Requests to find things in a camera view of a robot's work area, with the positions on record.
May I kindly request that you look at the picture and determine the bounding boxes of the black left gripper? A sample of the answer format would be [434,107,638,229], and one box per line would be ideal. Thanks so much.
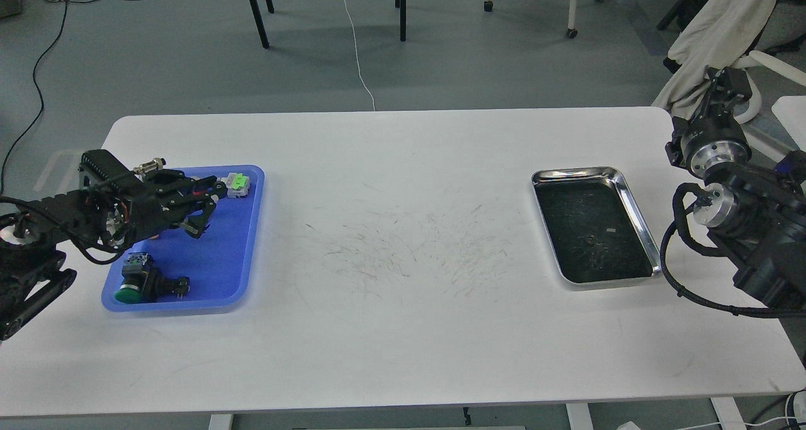
[117,170,227,246]

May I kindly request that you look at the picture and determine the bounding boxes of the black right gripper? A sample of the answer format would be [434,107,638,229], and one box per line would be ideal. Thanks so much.
[665,67,753,178]

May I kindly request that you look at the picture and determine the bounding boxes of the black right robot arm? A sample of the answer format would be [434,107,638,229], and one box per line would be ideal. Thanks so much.
[660,67,805,319]

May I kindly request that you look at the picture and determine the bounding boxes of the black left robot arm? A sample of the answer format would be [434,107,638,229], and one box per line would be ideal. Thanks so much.
[2,149,228,341]

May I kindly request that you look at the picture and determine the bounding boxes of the grey green connector part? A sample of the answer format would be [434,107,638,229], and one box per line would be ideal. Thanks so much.
[218,172,251,198]

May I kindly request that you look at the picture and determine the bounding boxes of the blue plastic tray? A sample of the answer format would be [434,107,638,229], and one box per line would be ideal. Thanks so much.
[101,165,264,316]

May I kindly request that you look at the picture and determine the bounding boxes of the white chair with cloth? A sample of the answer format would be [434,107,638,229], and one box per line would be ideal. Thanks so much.
[652,0,804,118]

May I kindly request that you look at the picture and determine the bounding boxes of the silver metal tray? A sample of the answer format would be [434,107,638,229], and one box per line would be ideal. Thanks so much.
[531,166,661,290]

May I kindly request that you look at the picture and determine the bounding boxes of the black table legs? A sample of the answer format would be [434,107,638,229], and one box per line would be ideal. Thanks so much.
[242,0,407,49]

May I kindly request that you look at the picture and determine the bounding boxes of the green push button switch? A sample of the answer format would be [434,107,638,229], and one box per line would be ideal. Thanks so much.
[113,252,190,304]

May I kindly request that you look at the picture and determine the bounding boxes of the white floor cable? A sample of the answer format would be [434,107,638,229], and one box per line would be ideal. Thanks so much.
[113,0,395,111]

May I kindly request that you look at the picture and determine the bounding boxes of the black floor cable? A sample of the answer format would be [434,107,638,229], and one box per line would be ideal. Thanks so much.
[0,0,114,185]

